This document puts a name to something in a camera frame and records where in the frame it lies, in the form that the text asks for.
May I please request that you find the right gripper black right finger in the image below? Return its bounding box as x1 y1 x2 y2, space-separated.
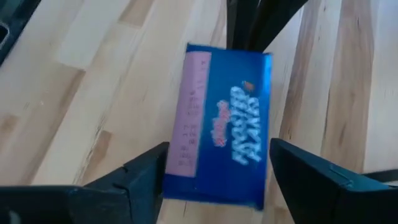
269 138 398 224

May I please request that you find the blue cereal box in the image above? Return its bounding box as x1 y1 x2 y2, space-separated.
161 43 274 212

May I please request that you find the black aluminium table frame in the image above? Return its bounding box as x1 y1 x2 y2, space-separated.
0 0 309 67

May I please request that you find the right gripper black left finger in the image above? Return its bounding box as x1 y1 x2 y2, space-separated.
70 142 170 224

